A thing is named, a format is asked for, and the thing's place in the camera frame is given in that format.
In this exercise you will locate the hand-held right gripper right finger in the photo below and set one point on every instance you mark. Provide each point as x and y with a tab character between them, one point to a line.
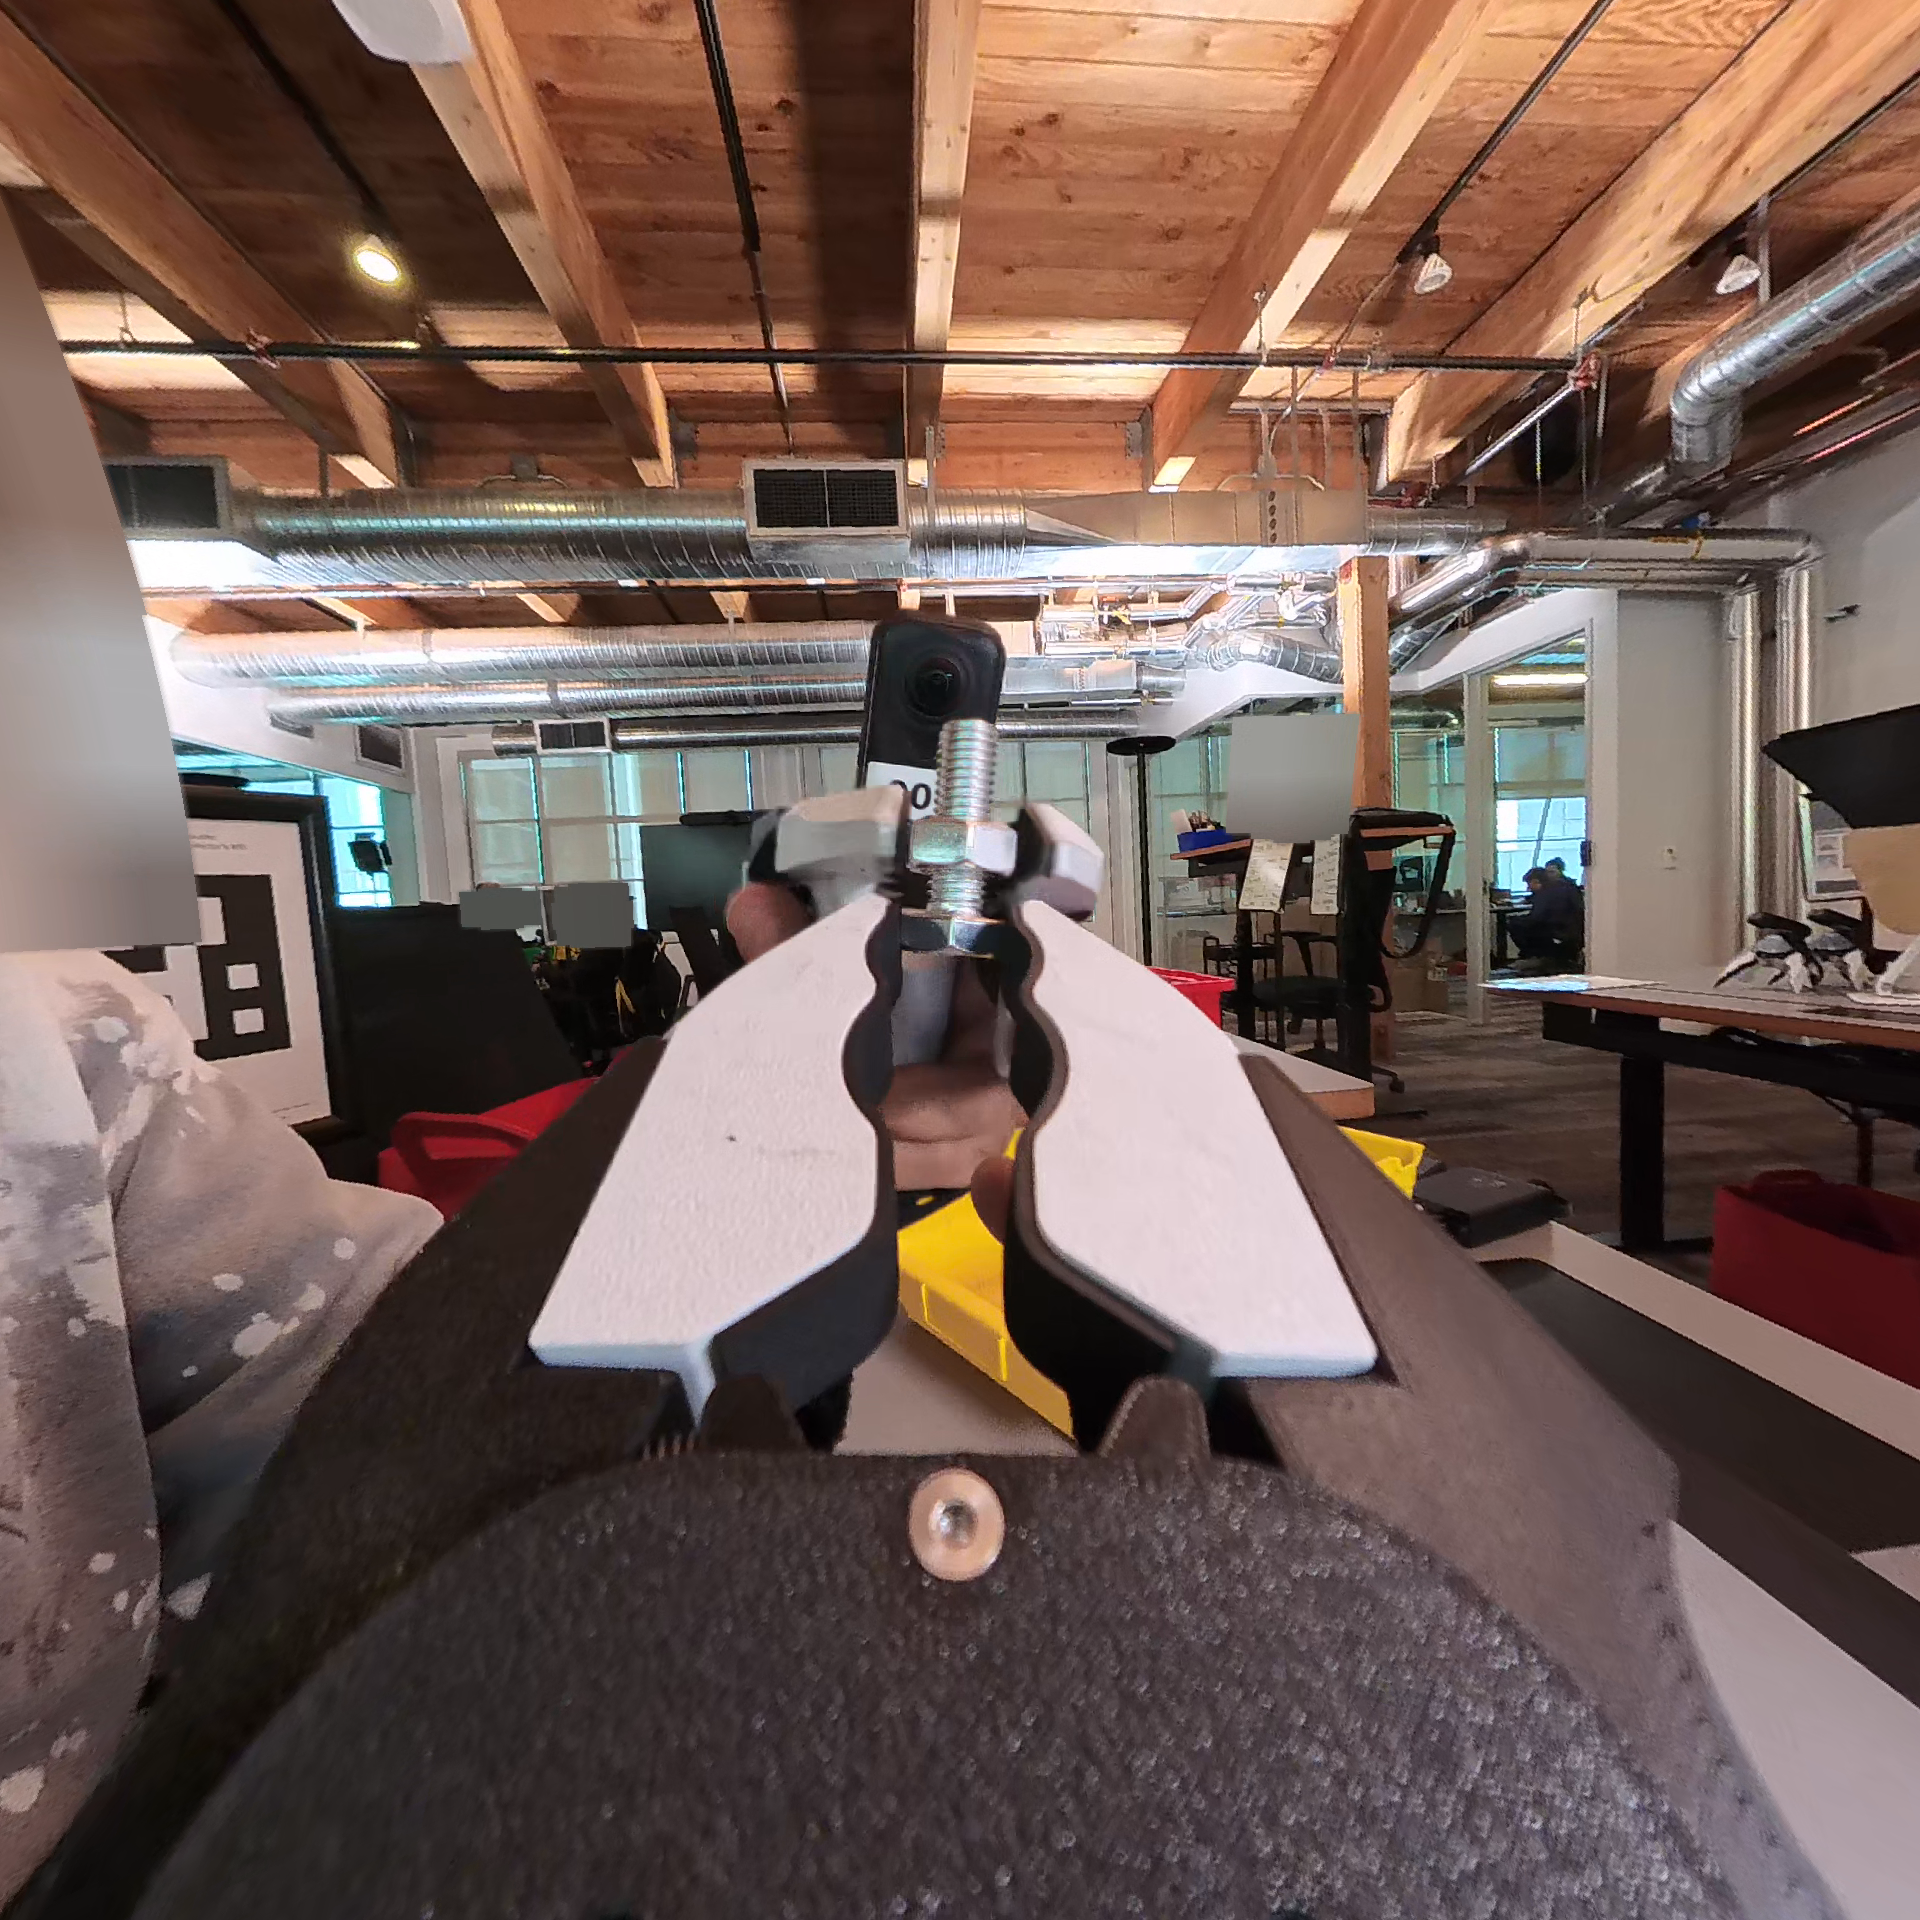
1186	1185

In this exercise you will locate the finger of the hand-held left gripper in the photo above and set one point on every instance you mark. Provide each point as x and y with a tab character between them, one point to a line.
839	849
1061	861

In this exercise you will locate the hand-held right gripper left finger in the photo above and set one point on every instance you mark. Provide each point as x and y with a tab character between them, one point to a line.
722	1171

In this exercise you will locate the silver hex bolt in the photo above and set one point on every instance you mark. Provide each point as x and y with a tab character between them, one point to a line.
967	764

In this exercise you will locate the yellow plastic bin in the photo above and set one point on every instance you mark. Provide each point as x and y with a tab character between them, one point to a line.
962	1290

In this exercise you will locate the person's left forearm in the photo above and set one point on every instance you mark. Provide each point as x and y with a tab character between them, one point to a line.
149	1200

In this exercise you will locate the person's right hand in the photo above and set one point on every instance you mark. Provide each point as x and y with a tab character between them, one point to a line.
993	1200

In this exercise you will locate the person's left hand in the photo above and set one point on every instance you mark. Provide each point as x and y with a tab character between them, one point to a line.
945	1119

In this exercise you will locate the black floor lamp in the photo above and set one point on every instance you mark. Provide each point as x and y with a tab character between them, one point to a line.
1142	746

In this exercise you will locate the dark computer monitor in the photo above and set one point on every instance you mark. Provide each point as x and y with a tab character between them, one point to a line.
691	868

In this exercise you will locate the grey table with wooden edge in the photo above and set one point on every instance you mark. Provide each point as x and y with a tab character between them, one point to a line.
1321	1073

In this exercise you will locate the red plastic bin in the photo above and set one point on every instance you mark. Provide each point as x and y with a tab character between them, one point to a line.
1195	997

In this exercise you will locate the black office chair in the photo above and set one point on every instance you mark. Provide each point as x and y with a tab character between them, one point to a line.
1291	997
452	1004

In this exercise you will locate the ceiling vent grille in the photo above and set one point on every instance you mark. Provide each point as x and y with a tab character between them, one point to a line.
827	499

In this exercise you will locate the tall black standing desk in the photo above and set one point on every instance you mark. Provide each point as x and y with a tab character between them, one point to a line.
1369	961

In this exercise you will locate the black flat box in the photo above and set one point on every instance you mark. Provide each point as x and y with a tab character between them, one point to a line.
1485	1200

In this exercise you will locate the black ceiling pipe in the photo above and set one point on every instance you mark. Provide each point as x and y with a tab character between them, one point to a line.
901	357

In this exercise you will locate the wooden desk with black legs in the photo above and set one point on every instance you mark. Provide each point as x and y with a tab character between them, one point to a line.
1725	1012

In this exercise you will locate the small black white robot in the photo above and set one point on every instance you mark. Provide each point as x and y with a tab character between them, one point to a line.
1759	962
1834	953

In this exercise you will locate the dark red storage bin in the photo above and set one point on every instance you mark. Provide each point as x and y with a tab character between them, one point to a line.
1817	1260

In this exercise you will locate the white track spotlight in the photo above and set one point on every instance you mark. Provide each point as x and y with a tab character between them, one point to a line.
1739	273
1434	273

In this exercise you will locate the round ceiling lamp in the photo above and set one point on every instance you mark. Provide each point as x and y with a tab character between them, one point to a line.
378	258

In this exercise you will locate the white tablet device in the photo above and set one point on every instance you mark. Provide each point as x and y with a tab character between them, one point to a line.
1894	968

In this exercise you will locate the white ceiling fixture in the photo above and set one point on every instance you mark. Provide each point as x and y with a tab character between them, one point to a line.
405	23

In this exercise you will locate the large silver air duct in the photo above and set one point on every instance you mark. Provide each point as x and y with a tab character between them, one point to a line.
525	528

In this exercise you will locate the bent silver air duct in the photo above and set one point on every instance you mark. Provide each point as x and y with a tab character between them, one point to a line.
1787	323

